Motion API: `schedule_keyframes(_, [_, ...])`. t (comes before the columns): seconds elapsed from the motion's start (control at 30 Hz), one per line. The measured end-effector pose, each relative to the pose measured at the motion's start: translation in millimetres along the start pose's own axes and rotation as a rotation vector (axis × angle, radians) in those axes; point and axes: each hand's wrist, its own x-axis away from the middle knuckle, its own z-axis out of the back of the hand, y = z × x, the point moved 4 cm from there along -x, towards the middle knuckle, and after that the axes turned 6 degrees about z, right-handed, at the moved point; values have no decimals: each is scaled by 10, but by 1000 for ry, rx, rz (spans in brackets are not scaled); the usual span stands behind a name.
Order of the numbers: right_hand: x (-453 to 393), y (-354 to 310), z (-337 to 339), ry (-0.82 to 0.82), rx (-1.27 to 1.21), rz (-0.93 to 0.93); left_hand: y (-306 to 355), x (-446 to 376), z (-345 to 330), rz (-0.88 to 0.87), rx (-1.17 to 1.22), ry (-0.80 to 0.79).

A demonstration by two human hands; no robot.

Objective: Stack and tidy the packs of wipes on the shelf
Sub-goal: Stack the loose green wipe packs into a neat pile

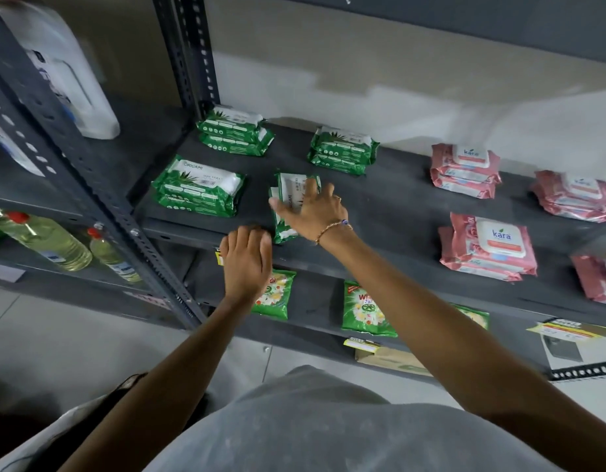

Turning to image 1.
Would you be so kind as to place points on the person's right hand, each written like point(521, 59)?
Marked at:
point(317, 213)

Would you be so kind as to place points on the person's left hand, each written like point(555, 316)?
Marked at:
point(246, 265)

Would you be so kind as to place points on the person's right thumb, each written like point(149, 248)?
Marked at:
point(285, 209)

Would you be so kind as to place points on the person's left thumb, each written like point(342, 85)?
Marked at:
point(265, 250)

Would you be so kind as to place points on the person's right middle finger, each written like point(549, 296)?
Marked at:
point(327, 190)

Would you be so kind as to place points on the green aloe wipes packet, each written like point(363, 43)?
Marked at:
point(287, 187)

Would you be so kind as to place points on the person's right forearm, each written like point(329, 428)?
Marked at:
point(445, 339)

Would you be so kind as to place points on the person's left forearm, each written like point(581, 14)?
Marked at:
point(165, 388)

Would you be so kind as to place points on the green detergent packet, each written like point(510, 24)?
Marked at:
point(475, 317)
point(364, 312)
point(278, 297)

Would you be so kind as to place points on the grey metal shelving rack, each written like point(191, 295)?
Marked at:
point(396, 211)
point(76, 157)

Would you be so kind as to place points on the group of green packs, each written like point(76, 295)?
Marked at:
point(199, 186)

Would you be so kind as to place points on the pink shelf label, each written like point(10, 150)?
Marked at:
point(148, 300)

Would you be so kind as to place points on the small cooking oil bottle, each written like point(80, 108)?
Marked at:
point(113, 258)

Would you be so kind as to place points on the brown cardboard box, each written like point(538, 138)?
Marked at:
point(389, 361)

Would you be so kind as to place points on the group of pink packs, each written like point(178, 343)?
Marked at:
point(490, 245)

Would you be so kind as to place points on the grey shirt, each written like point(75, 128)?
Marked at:
point(332, 432)

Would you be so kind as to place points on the large cooking oil bottle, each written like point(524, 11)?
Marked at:
point(47, 238)

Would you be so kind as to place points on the white shelf label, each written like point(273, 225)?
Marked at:
point(4, 272)

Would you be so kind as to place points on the white plastic jug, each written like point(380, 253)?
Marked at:
point(62, 68)

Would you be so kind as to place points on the white plastic bottle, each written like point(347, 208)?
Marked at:
point(10, 147)

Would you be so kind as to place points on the yellow and white price label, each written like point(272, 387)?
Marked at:
point(568, 330)

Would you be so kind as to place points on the white fabric bag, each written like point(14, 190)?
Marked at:
point(37, 437)

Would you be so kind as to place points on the white printed box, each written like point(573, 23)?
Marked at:
point(578, 356)

